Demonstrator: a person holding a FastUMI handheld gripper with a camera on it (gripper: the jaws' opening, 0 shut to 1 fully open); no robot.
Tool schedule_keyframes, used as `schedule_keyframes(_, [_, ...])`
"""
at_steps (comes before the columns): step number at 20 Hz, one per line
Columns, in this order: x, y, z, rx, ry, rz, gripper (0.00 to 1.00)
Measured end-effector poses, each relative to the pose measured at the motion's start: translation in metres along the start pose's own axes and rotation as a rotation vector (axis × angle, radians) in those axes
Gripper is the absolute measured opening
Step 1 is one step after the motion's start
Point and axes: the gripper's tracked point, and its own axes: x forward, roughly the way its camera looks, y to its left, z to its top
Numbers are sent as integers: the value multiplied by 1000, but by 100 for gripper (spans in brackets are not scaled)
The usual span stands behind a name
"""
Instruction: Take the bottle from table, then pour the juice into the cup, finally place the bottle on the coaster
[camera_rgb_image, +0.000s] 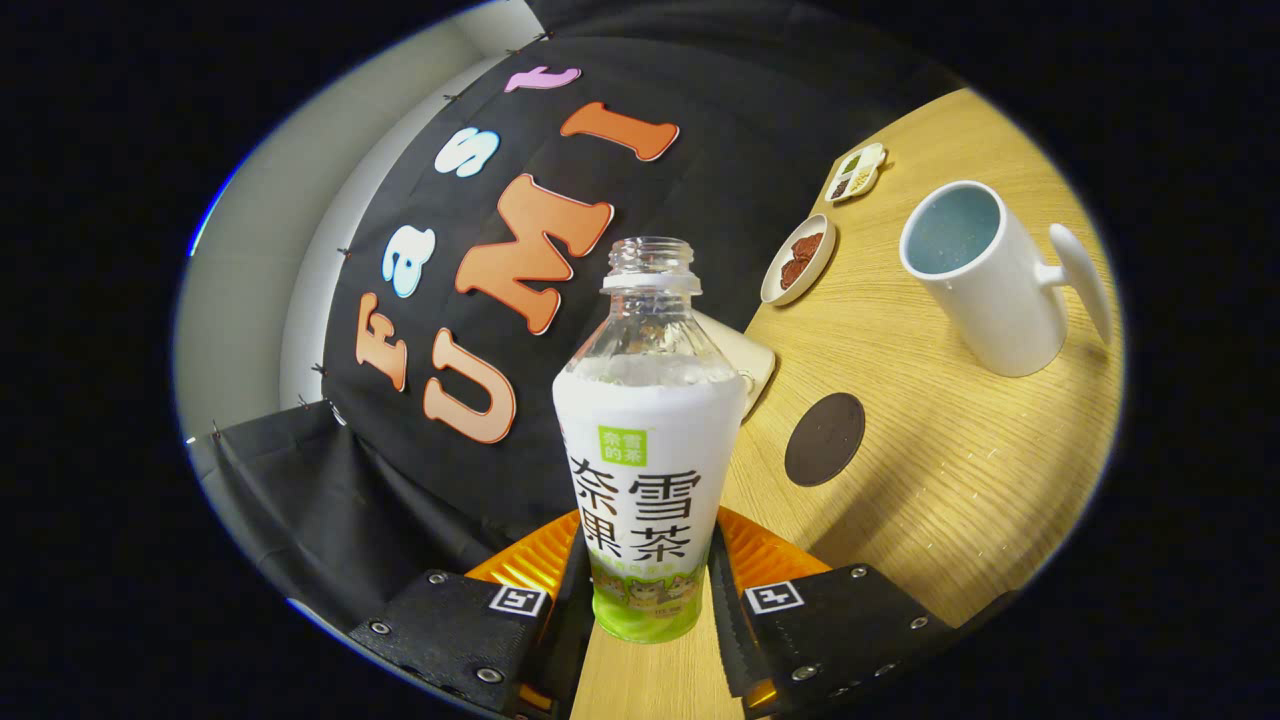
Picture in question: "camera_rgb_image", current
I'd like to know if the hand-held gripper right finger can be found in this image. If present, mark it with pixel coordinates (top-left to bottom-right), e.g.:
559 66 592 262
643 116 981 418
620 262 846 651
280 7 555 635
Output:
708 507 986 716

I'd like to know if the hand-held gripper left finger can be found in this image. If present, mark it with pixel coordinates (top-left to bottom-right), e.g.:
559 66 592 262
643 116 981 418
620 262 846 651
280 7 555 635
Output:
350 510 596 719

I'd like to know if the dark round coaster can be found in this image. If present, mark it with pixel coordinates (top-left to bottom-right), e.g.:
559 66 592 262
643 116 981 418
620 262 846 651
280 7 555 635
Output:
784 392 867 488

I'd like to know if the white green label juice bottle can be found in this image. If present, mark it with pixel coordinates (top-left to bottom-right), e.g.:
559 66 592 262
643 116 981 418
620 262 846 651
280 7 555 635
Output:
553 237 749 644

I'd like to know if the white cup with handle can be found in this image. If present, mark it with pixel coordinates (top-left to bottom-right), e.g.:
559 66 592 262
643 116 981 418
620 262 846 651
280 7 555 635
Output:
899 180 1113 378

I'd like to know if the white toaster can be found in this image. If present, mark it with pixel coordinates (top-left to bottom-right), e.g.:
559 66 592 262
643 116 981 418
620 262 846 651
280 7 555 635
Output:
700 312 777 416

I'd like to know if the wooden table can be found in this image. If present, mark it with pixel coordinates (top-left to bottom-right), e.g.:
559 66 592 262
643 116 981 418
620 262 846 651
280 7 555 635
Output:
570 88 1126 720

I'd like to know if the white round plate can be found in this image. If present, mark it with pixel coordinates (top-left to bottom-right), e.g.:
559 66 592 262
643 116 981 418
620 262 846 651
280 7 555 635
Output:
760 214 837 306

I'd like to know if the white divided dish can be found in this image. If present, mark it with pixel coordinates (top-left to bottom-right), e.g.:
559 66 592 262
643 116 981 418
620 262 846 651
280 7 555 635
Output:
826 142 888 204

